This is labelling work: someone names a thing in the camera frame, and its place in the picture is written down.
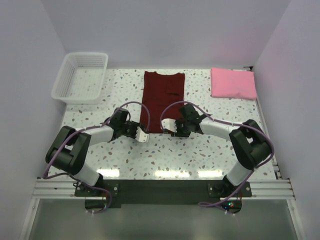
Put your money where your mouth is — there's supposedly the dark red t shirt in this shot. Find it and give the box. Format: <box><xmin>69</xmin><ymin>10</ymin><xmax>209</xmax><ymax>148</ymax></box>
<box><xmin>140</xmin><ymin>71</ymin><xmax>185</xmax><ymax>134</ymax></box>

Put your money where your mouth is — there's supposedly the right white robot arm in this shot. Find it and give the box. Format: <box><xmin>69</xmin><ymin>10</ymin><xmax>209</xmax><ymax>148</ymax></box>
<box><xmin>161</xmin><ymin>103</ymin><xmax>274</xmax><ymax>197</ymax></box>

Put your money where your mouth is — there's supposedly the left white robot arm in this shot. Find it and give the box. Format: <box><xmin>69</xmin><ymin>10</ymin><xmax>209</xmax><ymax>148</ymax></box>
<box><xmin>42</xmin><ymin>108</ymin><xmax>145</xmax><ymax>196</ymax></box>

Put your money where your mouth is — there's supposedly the folded pink t shirt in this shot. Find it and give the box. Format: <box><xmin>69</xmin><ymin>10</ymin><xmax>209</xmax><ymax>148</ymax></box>
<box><xmin>210</xmin><ymin>67</ymin><xmax>257</xmax><ymax>101</ymax></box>

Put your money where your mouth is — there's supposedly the white plastic basket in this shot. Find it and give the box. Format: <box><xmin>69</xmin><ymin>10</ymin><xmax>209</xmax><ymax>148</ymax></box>
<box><xmin>51</xmin><ymin>52</ymin><xmax>109</xmax><ymax>105</ymax></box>

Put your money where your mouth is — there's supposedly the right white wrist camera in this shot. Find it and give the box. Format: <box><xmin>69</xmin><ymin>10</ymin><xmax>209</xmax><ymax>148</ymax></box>
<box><xmin>161</xmin><ymin>118</ymin><xmax>177</xmax><ymax>133</ymax></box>

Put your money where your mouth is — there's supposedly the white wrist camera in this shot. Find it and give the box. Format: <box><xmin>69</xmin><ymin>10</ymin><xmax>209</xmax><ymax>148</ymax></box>
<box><xmin>134</xmin><ymin>126</ymin><xmax>150</xmax><ymax>143</ymax></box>
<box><xmin>161</xmin><ymin>118</ymin><xmax>177</xmax><ymax>133</ymax></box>

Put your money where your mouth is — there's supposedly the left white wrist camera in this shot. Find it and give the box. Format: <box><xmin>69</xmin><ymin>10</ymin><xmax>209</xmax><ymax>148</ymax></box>
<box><xmin>134</xmin><ymin>126</ymin><xmax>150</xmax><ymax>143</ymax></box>

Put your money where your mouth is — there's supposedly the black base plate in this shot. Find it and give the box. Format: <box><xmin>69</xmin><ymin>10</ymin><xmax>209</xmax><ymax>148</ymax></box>
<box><xmin>74</xmin><ymin>179</ymin><xmax>253</xmax><ymax>212</ymax></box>

